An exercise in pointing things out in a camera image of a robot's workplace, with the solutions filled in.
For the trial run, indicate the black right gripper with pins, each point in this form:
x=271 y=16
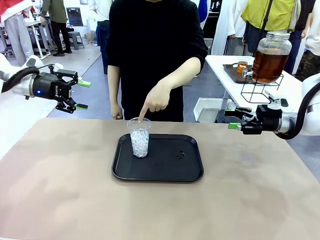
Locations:
x=270 y=120

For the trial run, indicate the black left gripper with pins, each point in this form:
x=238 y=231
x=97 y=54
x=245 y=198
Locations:
x=47 y=87

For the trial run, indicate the clear plastic cup with ice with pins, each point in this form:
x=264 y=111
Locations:
x=140 y=145

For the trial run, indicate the person's right forearm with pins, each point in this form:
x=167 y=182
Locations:
x=113 y=85

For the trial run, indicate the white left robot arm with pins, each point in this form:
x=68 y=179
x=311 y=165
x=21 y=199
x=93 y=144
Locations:
x=22 y=87

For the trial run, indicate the person's left forearm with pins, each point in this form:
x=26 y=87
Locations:
x=185 y=72

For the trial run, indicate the glass of amber drink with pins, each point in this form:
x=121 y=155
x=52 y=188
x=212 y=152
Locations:
x=242 y=67

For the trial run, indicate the glass drink dispenser jar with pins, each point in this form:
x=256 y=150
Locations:
x=270 y=62

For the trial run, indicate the person's right hand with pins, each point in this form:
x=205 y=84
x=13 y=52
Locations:
x=117 y=112

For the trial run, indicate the person's left hand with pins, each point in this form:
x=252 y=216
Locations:
x=157 y=97

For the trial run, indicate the white plastic bin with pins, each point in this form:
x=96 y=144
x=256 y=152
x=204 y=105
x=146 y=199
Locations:
x=207 y=110

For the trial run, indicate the gray plastic stool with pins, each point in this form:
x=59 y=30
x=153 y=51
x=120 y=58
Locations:
x=75 y=40

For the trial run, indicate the white side table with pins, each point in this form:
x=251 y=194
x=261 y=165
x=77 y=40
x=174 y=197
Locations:
x=220 y=75

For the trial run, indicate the person in olive jacket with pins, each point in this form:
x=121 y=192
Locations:
x=57 y=20

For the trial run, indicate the black display board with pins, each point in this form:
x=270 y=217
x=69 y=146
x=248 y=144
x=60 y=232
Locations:
x=74 y=16

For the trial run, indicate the person in black sweater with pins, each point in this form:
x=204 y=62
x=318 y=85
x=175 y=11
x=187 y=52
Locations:
x=155 y=50

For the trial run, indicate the black plastic serving tray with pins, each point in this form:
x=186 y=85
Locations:
x=162 y=170

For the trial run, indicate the figure white shirt camouflage pants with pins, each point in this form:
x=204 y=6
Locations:
x=313 y=37

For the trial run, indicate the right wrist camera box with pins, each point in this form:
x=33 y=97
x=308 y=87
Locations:
x=276 y=105

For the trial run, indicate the gray frame work desk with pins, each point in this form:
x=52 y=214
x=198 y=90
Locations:
x=37 y=27

